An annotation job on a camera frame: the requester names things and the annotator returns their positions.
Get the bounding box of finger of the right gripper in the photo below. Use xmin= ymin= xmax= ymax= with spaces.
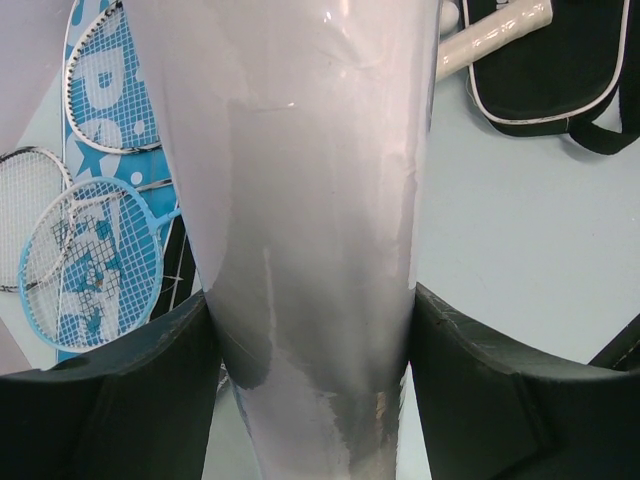
xmin=589 ymin=316 xmax=640 ymax=372

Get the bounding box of black racket cover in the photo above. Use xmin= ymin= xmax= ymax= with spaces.
xmin=468 ymin=1 xmax=639 ymax=155

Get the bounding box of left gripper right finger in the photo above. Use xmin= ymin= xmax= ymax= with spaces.
xmin=409 ymin=286 xmax=639 ymax=479

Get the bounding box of blue racket cover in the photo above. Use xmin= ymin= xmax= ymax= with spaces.
xmin=54 ymin=0 xmax=181 ymax=364

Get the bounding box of white frame racket far left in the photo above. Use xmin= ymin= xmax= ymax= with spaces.
xmin=1 ymin=146 xmax=72 ymax=293

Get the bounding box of white shuttlecock tube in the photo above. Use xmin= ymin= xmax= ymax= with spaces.
xmin=124 ymin=1 xmax=440 ymax=479

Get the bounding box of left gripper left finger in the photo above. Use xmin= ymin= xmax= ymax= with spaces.
xmin=1 ymin=292 xmax=221 ymax=479

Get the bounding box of white racket white grip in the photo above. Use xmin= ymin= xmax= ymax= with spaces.
xmin=63 ymin=1 xmax=161 ymax=154

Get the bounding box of light blue racket left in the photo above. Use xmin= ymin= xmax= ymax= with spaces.
xmin=17 ymin=177 xmax=181 ymax=353

